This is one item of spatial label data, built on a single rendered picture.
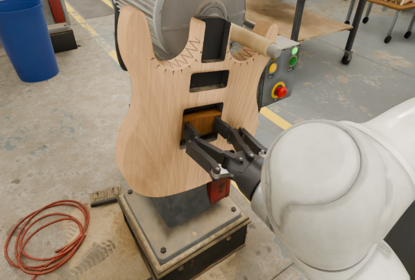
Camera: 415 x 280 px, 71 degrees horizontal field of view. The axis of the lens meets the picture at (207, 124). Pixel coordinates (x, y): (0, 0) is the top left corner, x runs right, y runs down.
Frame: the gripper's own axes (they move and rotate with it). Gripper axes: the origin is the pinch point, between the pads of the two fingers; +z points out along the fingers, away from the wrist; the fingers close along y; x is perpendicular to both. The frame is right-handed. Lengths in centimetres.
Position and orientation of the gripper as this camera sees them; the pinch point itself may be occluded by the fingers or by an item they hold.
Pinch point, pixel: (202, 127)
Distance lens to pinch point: 61.8
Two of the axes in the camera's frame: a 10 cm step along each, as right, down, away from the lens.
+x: 1.4, -8.5, -5.1
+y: 8.2, -1.9, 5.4
